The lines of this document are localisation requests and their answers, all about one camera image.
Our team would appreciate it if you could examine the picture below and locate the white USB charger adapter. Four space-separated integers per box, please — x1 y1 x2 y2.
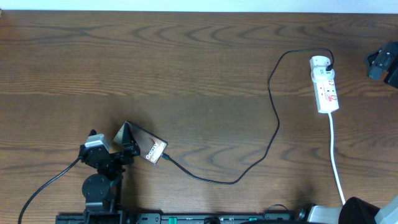
310 55 335 83

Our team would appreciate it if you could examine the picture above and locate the white power strip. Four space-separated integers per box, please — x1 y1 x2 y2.
313 79 339 114

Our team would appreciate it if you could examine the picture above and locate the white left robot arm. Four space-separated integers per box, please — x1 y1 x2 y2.
78 124 141 224

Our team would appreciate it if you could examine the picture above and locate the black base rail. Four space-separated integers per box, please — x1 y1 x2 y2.
55 212 306 224

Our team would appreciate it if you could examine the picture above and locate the white power strip cord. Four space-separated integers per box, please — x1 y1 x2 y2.
328 111 346 206

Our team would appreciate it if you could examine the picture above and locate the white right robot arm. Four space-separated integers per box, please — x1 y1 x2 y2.
310 41 397 223

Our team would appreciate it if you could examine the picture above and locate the black USB charging cable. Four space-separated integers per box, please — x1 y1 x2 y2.
161 48 335 185

